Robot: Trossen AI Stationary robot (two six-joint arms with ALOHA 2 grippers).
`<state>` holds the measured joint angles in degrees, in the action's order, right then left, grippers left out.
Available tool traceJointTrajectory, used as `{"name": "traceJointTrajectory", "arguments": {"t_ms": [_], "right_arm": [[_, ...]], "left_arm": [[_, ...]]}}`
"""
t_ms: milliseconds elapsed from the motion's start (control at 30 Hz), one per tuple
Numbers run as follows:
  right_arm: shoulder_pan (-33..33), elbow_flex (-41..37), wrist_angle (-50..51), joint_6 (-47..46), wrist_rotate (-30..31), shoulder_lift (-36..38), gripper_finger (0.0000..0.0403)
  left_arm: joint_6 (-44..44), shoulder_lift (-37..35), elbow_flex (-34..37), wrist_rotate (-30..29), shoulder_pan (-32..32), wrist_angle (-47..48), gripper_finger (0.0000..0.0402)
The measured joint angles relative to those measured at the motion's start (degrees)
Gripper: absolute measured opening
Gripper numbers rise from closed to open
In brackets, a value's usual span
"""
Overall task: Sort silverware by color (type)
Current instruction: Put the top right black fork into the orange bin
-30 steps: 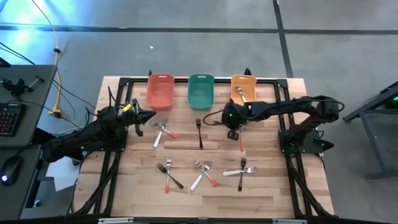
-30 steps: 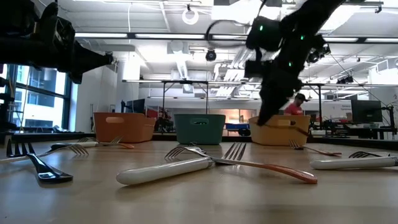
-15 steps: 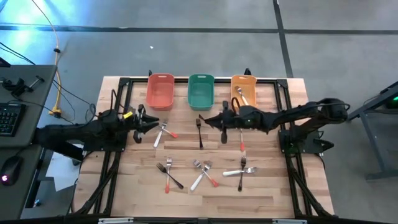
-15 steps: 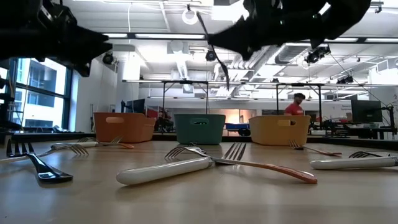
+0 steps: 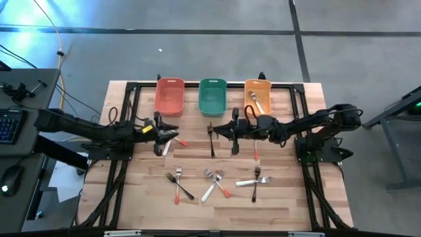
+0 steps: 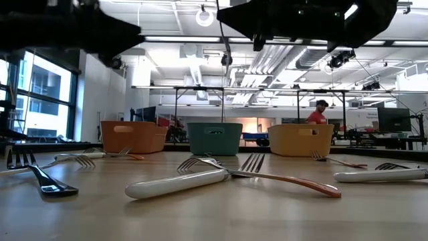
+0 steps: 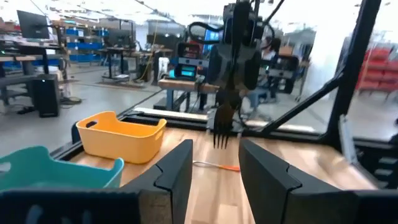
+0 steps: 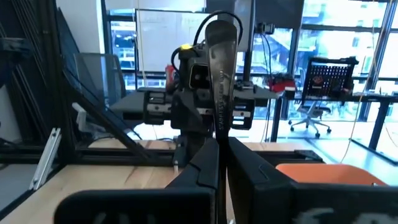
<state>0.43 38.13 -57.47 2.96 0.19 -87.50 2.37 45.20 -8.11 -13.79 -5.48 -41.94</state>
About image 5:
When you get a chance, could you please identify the green plastic bin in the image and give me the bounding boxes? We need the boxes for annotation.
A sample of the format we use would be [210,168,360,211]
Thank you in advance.
[198,78,228,118]

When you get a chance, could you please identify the yellow floor cable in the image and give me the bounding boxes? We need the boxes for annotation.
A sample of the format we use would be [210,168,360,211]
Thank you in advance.
[32,0,66,111]

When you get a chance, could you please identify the grey side table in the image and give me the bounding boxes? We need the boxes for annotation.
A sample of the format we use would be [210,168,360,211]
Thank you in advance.
[363,86,421,192]

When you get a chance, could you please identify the white paper sheet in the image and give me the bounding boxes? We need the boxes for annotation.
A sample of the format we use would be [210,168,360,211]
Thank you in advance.
[49,153,88,203]

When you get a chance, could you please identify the black floor cable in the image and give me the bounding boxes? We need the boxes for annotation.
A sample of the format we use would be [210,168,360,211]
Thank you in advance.
[0,44,37,70]

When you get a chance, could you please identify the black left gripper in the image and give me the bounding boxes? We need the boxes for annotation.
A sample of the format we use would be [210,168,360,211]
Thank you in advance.
[137,111,180,157]

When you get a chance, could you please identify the white-handled spoon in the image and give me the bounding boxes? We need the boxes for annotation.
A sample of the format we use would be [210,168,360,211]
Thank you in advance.
[248,90,266,115]

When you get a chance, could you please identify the black aluminium table frame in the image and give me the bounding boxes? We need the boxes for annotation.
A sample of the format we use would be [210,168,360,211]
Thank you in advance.
[74,80,355,231]

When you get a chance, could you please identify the dark grey desk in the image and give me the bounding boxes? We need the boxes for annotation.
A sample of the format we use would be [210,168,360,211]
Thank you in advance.
[0,68,62,233]

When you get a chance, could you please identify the black clamp mount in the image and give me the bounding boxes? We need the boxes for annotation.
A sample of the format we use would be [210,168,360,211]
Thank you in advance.
[1,79,49,103]

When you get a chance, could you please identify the silver metal bracket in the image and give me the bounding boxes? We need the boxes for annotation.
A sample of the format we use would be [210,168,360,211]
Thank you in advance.
[288,231,325,237]
[104,230,142,237]

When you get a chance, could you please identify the red plastic bin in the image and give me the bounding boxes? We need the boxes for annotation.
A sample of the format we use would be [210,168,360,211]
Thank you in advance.
[154,77,186,118]

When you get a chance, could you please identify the orange plastic bin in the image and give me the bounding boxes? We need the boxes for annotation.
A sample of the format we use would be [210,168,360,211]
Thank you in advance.
[243,78,274,116]

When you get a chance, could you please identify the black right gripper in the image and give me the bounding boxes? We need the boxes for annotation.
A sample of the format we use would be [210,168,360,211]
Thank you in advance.
[212,107,256,156]

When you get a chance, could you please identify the black fork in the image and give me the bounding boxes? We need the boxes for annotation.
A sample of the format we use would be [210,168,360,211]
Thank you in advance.
[164,171,195,201]
[251,165,262,203]
[207,122,216,158]

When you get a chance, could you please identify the black backlit keyboard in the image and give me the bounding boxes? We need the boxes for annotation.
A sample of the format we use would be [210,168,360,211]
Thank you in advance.
[0,109,28,145]

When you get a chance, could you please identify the black computer mouse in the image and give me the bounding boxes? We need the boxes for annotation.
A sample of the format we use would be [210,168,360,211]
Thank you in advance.
[0,164,25,198]

